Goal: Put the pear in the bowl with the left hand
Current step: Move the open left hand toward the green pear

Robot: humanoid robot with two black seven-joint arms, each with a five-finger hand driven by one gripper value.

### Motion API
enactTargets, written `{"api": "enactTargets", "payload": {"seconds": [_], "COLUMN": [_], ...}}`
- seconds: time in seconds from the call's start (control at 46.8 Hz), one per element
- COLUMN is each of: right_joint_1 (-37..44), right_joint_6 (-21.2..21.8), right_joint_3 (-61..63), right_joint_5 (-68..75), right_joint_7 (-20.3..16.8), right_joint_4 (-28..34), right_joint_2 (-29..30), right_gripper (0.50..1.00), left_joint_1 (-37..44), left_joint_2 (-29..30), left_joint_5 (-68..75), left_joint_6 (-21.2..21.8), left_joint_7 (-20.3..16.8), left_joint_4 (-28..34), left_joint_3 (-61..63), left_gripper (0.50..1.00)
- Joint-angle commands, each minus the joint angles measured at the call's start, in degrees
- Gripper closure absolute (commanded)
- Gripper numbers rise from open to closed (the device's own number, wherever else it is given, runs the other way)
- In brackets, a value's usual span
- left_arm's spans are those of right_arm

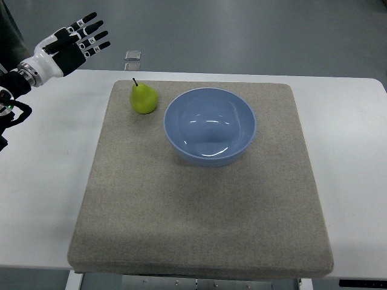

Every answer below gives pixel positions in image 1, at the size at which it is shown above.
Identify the beige felt mat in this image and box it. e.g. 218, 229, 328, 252
67, 80, 334, 280

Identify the upper floor plate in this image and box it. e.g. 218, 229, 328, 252
125, 51, 141, 60

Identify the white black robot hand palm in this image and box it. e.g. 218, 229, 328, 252
17, 28, 86, 87

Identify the blue bowl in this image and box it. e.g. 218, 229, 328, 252
163, 88, 257, 167

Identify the green pear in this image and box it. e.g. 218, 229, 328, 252
129, 78, 158, 114

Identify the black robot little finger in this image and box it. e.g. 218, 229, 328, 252
83, 41, 111, 58

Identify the white table frame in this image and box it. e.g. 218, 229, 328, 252
65, 270, 313, 289

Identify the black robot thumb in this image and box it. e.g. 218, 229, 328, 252
43, 36, 79, 52

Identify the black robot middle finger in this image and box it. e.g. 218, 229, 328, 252
74, 20, 103, 39

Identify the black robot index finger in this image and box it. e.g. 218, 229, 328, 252
67, 12, 97, 31

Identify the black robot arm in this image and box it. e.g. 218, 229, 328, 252
1, 12, 110, 133

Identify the lower floor plate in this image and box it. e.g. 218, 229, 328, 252
124, 62, 140, 71

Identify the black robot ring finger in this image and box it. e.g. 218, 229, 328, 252
79, 31, 108, 48

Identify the floor plate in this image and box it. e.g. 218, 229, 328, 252
124, 62, 140, 71
125, 51, 141, 60

